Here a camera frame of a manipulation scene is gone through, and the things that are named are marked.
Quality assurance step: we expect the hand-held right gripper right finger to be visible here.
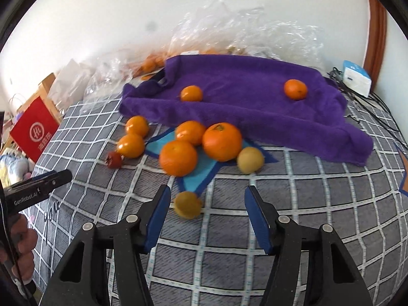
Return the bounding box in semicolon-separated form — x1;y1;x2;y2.
244;185;373;306

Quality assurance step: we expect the black cable bundle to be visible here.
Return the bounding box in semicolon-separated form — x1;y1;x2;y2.
328;67;405;154

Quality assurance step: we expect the orange mandarin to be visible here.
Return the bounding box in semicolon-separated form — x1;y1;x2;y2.
175;120;206;146
180;85;203;102
116;133;145;159
159;140;198;177
125;115;150;137
284;79;308;101

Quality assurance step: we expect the person's left hand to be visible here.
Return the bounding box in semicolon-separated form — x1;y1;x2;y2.
0;213;38;283

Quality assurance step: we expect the yellow-green round fruit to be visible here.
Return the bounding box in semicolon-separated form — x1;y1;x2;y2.
174;191;203;220
236;147;265;175

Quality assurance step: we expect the clear plastic bag with snacks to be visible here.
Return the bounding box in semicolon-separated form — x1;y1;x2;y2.
83;57;134;103

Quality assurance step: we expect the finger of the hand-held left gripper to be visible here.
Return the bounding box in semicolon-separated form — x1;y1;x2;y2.
29;170;72;196

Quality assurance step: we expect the cardboard box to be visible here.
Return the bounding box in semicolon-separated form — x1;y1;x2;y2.
38;73;64;118

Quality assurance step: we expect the large orange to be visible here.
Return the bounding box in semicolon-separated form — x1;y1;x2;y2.
202;122;243;162

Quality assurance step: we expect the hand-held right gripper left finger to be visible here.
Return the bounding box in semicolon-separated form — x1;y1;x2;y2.
40;184;173;306

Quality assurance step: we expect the white and blue box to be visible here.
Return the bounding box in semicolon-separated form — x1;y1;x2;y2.
342;60;373;98

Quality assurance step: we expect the clear bag of mandarins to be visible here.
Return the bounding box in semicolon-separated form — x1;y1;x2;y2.
127;48;170;81

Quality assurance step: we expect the large clear plastic bag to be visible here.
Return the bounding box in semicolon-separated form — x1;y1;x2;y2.
169;0;326;71

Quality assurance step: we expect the white plastic bag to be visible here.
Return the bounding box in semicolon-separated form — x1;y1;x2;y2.
48;58;96;103

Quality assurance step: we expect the grey checked blanket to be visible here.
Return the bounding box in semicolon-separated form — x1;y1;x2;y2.
29;96;408;306

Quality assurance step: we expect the red paper bag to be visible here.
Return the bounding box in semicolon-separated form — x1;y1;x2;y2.
9;96;61;163

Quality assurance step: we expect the pale blue cloth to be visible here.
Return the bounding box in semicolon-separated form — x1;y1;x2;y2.
0;153;32;185

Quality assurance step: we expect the small red fruit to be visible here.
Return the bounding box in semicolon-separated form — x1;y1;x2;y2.
106;152;123;169

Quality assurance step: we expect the purple towel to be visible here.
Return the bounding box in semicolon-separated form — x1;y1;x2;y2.
119;55;374;167

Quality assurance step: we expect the wooden door frame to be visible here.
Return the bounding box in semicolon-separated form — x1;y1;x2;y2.
363;0;388;86

